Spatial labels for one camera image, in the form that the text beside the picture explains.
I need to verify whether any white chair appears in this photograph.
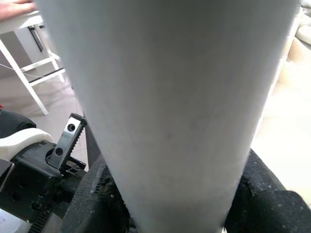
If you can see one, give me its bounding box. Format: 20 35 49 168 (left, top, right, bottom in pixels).
0 11 67 116

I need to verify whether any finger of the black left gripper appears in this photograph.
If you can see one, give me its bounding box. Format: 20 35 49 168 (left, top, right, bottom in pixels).
83 116 102 168

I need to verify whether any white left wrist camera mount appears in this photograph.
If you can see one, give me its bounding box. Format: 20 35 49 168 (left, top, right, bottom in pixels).
0 127 55 162

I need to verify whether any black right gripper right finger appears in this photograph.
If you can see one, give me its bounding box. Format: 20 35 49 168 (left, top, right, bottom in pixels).
223 148 311 233

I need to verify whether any person hand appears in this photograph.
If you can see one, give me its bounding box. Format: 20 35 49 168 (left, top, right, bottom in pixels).
0 0 37 21

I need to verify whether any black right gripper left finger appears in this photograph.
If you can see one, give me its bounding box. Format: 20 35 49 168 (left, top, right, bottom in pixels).
59 154 137 233

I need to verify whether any white plastic table leg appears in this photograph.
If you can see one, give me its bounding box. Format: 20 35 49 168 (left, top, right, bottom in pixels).
35 0 302 233

